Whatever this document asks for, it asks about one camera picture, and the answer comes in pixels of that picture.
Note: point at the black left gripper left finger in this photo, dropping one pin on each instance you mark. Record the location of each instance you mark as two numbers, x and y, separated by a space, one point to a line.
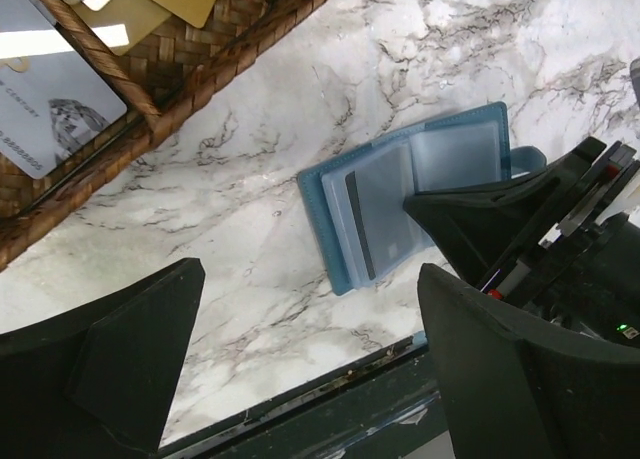
98 381

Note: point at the silver white card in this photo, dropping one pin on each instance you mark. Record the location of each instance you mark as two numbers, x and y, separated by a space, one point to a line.
52 101

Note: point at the blue leather card holder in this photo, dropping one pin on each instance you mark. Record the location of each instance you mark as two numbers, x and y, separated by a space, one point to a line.
446 152

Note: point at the dark striped card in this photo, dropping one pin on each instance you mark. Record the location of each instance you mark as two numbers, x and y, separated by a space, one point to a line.
386 234

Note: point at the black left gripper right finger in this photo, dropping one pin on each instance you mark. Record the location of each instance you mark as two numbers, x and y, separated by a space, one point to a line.
516 386

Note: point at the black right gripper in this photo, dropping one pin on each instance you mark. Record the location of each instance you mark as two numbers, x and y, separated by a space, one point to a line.
557 243

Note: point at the black mounting rail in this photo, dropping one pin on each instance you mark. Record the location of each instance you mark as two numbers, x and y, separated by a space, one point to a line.
384 405

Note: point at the gold card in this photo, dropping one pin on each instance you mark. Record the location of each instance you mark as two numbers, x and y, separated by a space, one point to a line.
121 24

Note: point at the woven brown basket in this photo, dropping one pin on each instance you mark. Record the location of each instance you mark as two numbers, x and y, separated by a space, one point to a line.
168 77

